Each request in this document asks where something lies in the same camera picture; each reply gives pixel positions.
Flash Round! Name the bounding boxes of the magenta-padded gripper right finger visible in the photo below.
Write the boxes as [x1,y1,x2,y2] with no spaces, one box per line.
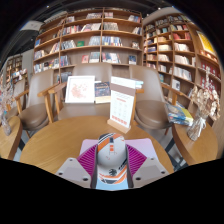
[124,143,169,189]

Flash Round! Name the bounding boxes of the stack of blue books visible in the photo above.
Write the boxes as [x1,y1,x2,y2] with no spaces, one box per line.
[165,103,194,127]

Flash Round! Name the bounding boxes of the distant wooden book shelf unit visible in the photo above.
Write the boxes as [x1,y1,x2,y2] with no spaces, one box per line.
[4,54,28,84]

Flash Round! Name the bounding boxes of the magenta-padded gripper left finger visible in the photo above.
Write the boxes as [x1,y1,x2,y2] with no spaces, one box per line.
[55,143,99,190]

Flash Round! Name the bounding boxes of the pale book stack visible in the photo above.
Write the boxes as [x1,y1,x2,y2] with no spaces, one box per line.
[110,75,145,90]

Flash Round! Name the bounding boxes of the glass vase with beige flowers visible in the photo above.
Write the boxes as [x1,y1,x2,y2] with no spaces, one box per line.
[186,68,222,142]

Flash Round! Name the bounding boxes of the white picture board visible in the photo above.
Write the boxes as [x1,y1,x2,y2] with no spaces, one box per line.
[64,75,96,104]

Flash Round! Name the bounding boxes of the pink blue gradient mouse pad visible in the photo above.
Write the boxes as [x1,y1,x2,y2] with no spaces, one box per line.
[79,137,159,192]

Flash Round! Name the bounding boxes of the white sign in wooden stand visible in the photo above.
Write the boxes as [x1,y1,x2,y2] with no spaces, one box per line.
[106,82,137,135]

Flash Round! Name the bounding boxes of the wide wooden book shelf unit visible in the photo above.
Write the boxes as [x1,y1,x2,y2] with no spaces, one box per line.
[32,8,144,76]

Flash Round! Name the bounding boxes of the white orange patterned computer mouse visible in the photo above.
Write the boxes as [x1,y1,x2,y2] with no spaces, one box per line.
[95,132,129,185]

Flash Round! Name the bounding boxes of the beige wooden armchair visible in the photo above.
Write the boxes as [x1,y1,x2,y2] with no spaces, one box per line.
[128,64,188,131]
[37,62,141,123]
[14,68,58,133]

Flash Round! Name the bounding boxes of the white hanging ceiling sign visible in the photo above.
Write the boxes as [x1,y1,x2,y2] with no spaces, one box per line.
[19,20,44,33]

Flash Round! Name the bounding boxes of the dark cover book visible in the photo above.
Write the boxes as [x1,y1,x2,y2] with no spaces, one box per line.
[94,81,112,104]

